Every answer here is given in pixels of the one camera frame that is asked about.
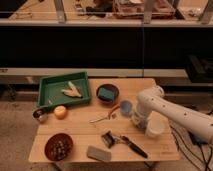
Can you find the blue grey towel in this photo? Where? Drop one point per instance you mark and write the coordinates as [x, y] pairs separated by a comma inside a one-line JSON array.
[[125, 108]]

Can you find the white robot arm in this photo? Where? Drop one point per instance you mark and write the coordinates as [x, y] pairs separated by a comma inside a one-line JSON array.
[[152, 99]]

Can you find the white plastic cup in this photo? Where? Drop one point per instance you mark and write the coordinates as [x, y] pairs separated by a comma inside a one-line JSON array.
[[155, 127]]

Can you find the small metal cup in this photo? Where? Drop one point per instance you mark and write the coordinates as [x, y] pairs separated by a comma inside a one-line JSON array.
[[40, 115]]

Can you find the dark bowl with sponge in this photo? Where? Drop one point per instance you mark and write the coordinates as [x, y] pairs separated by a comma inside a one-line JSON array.
[[109, 87]]

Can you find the green sponge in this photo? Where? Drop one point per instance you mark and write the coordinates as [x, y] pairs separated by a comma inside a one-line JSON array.
[[106, 94]]

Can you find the green plastic tray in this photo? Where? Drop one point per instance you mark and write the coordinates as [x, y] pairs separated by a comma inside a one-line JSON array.
[[50, 94]]

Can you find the small black clip object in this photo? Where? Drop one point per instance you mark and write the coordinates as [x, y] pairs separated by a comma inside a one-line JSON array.
[[108, 139]]

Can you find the yellow round fruit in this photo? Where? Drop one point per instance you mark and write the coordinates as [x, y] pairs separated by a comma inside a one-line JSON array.
[[60, 112]]

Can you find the grey rectangular block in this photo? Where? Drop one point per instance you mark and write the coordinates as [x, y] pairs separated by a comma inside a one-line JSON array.
[[98, 154]]

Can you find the brown bowl with nuts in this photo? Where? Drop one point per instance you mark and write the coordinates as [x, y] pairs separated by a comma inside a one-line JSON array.
[[58, 147]]

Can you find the black handled tool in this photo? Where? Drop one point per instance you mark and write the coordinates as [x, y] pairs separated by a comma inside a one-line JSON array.
[[131, 145]]

